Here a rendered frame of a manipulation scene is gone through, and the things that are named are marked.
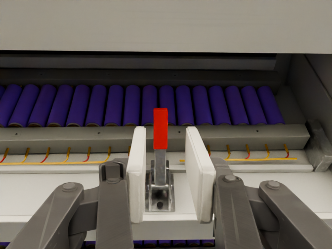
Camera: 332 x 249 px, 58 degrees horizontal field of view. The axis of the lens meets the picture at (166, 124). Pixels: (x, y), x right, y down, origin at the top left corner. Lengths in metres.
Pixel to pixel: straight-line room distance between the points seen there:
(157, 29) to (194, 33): 0.03
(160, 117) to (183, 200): 0.09
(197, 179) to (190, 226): 0.15
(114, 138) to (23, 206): 0.10
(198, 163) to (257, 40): 0.10
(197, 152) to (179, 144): 0.15
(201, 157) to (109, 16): 0.11
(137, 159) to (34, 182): 0.18
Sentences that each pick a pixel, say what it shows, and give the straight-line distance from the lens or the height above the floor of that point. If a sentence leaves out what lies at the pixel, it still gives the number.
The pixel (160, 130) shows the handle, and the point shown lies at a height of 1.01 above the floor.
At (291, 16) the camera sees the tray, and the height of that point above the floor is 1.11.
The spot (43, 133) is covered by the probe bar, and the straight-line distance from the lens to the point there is 0.33.
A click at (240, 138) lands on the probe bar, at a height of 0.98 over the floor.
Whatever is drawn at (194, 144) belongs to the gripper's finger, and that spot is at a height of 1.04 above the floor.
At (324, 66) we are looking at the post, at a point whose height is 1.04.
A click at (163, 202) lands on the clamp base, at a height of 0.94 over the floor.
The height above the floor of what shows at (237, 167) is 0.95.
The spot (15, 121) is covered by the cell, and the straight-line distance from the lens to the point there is 0.36.
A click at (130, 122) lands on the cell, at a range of 0.32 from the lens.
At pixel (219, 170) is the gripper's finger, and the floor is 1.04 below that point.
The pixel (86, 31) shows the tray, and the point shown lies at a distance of 0.21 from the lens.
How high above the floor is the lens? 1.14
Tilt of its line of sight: 29 degrees down
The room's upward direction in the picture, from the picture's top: 1 degrees clockwise
